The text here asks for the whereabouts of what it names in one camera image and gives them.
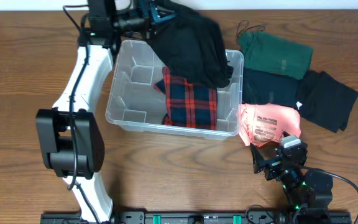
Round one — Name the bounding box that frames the large black garment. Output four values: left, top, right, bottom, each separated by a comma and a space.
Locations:
147, 1, 234, 89

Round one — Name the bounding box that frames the clear plastic storage bin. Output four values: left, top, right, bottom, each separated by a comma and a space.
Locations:
106, 40, 244, 141

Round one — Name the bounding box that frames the red plaid garment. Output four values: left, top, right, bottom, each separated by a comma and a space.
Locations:
154, 67, 218, 130

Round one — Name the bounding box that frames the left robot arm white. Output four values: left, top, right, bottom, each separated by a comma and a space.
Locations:
35, 0, 180, 223

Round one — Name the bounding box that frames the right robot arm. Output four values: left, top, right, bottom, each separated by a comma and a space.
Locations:
250, 137, 333, 223

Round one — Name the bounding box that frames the pink printed t-shirt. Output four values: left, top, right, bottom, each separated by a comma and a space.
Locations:
239, 103, 301, 147

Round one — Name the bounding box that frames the black folded garment with tag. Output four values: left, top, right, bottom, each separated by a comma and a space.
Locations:
296, 70, 358, 133

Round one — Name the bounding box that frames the dark navy folded garment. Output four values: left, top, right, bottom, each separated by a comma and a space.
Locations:
242, 68, 298, 109

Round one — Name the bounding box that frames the green folded garment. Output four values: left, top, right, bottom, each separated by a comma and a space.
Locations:
238, 31, 313, 80

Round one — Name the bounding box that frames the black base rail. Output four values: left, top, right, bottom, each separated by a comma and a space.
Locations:
40, 210, 352, 224

